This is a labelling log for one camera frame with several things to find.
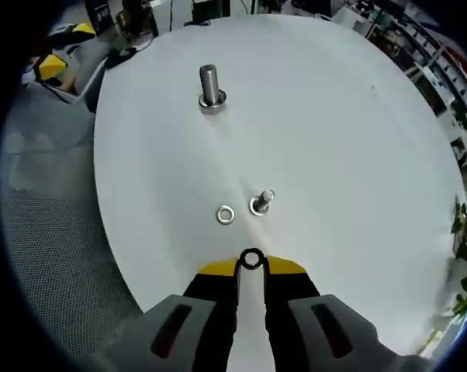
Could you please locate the black ring washer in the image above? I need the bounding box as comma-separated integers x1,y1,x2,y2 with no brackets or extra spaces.
240,247,264,271

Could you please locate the storage shelf with white bins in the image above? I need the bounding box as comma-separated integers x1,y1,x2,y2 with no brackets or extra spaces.
367,7,467,117

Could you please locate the thick threaded metal stud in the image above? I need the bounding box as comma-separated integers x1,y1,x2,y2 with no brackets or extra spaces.
197,64,229,114

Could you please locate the grey mesh office chair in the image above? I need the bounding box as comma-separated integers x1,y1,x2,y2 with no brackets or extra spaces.
0,81,147,361

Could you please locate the thin threaded metal stud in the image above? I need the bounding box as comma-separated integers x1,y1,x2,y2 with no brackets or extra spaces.
248,188,276,216

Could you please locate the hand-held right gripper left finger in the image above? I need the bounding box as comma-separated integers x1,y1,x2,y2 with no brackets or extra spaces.
85,256,245,372

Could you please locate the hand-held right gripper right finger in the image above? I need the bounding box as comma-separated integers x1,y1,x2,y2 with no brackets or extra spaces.
261,254,440,372

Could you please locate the silver ring washer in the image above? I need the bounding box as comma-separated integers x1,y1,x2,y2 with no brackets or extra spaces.
216,205,237,225

